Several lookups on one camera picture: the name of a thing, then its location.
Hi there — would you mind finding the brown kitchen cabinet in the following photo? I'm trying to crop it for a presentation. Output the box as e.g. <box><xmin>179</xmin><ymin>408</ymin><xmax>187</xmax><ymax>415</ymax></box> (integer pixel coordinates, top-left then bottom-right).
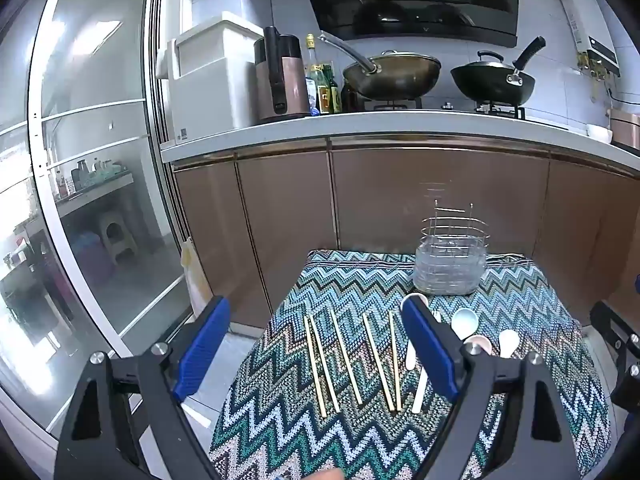
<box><xmin>170</xmin><ymin>136</ymin><xmax>640</xmax><ymax>335</ymax></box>

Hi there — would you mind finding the white storage bin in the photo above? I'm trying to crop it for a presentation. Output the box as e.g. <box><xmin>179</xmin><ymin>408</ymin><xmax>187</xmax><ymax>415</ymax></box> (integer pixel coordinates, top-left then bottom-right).
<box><xmin>155</xmin><ymin>19</ymin><xmax>267</xmax><ymax>144</ymax></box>

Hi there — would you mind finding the rose gold thermos kettle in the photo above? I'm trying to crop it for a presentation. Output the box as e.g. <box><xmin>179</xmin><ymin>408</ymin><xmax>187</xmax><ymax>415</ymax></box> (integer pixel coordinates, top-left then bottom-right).
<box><xmin>253</xmin><ymin>26</ymin><xmax>311</xmax><ymax>124</ymax></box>

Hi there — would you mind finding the shelf with bottles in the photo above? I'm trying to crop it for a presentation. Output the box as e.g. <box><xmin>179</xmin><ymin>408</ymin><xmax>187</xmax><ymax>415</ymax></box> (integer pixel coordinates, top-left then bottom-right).
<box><xmin>47</xmin><ymin>156</ymin><xmax>136</xmax><ymax>211</ymax></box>

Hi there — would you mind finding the wire utensil holder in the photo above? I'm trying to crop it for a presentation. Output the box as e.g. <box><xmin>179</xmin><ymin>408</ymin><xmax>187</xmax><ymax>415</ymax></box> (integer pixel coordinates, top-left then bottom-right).
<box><xmin>412</xmin><ymin>202</ymin><xmax>489</xmax><ymax>296</ymax></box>

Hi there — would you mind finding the black pan lid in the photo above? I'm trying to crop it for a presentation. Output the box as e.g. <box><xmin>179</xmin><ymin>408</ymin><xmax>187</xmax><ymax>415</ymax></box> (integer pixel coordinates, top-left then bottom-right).
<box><xmin>475</xmin><ymin>50</ymin><xmax>521</xmax><ymax>70</ymax></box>

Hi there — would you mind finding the pale blue spoon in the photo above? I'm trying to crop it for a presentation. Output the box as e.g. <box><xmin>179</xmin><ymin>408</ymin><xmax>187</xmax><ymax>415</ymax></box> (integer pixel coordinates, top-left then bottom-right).
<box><xmin>450</xmin><ymin>308</ymin><xmax>480</xmax><ymax>342</ymax></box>

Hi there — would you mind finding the gas stove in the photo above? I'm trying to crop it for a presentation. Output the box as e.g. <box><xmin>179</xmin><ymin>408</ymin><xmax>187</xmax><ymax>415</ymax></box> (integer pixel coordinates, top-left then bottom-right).
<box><xmin>362</xmin><ymin>99</ymin><xmax>529</xmax><ymax>121</ymax></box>

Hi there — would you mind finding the purple bucket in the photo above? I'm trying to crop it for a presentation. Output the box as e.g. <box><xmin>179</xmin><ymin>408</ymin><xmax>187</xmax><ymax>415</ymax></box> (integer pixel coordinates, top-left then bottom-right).
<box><xmin>69</xmin><ymin>232</ymin><xmax>109</xmax><ymax>287</ymax></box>

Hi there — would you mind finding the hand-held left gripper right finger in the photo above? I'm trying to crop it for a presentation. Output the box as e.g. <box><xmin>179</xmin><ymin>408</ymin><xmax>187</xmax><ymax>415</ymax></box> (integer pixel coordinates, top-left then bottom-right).
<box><xmin>402</xmin><ymin>296</ymin><xmax>584</xmax><ymax>480</ymax></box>

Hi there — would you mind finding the rose gold rice cooker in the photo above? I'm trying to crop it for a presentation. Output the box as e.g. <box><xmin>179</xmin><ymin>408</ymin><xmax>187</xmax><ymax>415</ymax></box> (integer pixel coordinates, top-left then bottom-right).
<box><xmin>609</xmin><ymin>108</ymin><xmax>640</xmax><ymax>152</ymax></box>

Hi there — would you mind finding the glass wok lid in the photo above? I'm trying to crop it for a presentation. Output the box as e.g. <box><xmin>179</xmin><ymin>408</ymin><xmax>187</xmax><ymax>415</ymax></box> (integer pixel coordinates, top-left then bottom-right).
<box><xmin>369</xmin><ymin>49</ymin><xmax>441</xmax><ymax>73</ymax></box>

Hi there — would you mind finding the pinkish spoon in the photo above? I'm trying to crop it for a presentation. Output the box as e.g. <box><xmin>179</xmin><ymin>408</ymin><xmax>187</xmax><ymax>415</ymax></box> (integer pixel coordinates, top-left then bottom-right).
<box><xmin>462</xmin><ymin>336</ymin><xmax>493</xmax><ymax>359</ymax></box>

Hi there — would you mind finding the white water heater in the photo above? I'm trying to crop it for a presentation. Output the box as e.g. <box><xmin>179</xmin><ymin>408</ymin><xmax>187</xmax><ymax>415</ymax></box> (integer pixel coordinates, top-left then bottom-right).
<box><xmin>557</xmin><ymin>0</ymin><xmax>624</xmax><ymax>79</ymax></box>

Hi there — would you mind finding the plastic step stool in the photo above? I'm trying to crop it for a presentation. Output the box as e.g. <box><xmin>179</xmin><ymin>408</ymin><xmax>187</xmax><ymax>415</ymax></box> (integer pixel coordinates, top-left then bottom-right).
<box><xmin>97</xmin><ymin>210</ymin><xmax>139</xmax><ymax>266</ymax></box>

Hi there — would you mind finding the green bottle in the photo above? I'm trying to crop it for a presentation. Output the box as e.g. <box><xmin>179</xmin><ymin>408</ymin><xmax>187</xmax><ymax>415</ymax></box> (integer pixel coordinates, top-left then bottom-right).
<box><xmin>320</xmin><ymin>64</ymin><xmax>342</xmax><ymax>114</ymax></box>

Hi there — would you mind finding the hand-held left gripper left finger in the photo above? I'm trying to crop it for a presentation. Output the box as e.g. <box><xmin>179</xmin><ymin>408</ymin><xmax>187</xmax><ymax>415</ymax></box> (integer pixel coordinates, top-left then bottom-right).
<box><xmin>55</xmin><ymin>296</ymin><xmax>231</xmax><ymax>480</ymax></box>

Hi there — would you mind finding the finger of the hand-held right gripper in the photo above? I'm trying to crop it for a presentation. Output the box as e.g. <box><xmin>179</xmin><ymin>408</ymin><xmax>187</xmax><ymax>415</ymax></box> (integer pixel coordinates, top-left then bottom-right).
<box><xmin>590</xmin><ymin>301</ymin><xmax>640</xmax><ymax>361</ymax></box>
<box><xmin>610</xmin><ymin>360</ymin><xmax>640</xmax><ymax>409</ymax></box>

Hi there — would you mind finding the dark sauce bottle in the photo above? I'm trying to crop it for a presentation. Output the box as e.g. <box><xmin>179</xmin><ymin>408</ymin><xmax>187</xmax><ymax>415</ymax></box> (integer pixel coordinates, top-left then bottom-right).
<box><xmin>340</xmin><ymin>77</ymin><xmax>359</xmax><ymax>113</ymax></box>

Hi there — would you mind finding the bamboo chopstick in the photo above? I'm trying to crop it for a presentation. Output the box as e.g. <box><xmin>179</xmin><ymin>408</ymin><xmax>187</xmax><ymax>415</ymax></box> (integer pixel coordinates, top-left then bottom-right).
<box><xmin>328</xmin><ymin>307</ymin><xmax>364</xmax><ymax>406</ymax></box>
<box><xmin>388</xmin><ymin>310</ymin><xmax>404</xmax><ymax>412</ymax></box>
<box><xmin>309</xmin><ymin>314</ymin><xmax>342</xmax><ymax>413</ymax></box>
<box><xmin>303</xmin><ymin>316</ymin><xmax>328</xmax><ymax>418</ymax></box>
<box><xmin>362</xmin><ymin>312</ymin><xmax>396</xmax><ymax>411</ymax></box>

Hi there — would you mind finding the white spoon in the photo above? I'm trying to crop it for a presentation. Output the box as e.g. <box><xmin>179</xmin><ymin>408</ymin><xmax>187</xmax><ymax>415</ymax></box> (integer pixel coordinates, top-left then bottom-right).
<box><xmin>498</xmin><ymin>330</ymin><xmax>522</xmax><ymax>360</ymax></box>
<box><xmin>400</xmin><ymin>292</ymin><xmax>432</xmax><ymax>371</ymax></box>

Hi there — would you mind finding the black wok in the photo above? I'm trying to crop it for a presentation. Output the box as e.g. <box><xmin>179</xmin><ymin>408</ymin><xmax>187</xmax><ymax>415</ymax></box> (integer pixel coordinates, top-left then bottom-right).
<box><xmin>450</xmin><ymin>36</ymin><xmax>547</xmax><ymax>106</ymax></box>

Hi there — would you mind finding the steel wok with handle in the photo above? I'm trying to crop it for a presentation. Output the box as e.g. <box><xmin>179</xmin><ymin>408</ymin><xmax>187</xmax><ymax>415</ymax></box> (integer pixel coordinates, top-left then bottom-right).
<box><xmin>318</xmin><ymin>31</ymin><xmax>442</xmax><ymax>101</ymax></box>

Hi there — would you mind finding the zigzag patterned cloth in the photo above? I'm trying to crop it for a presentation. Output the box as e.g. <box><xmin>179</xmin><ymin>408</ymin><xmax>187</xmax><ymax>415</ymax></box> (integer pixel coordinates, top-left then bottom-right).
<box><xmin>207</xmin><ymin>249</ymin><xmax>614</xmax><ymax>480</ymax></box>

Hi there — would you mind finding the white kitchen countertop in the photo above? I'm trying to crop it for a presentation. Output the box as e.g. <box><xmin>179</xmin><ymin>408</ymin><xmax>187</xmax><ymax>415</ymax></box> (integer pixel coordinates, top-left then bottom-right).
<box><xmin>160</xmin><ymin>107</ymin><xmax>640</xmax><ymax>181</ymax></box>

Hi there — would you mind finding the sliding glass door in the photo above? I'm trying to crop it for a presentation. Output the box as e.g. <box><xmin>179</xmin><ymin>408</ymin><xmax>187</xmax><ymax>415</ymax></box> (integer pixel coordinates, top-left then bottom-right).
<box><xmin>0</xmin><ymin>0</ymin><xmax>202</xmax><ymax>438</ymax></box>

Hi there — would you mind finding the hanging plastic bag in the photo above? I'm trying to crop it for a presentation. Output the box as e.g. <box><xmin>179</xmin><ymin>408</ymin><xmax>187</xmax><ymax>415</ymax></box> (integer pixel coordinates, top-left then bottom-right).
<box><xmin>179</xmin><ymin>236</ymin><xmax>207</xmax><ymax>312</ymax></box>

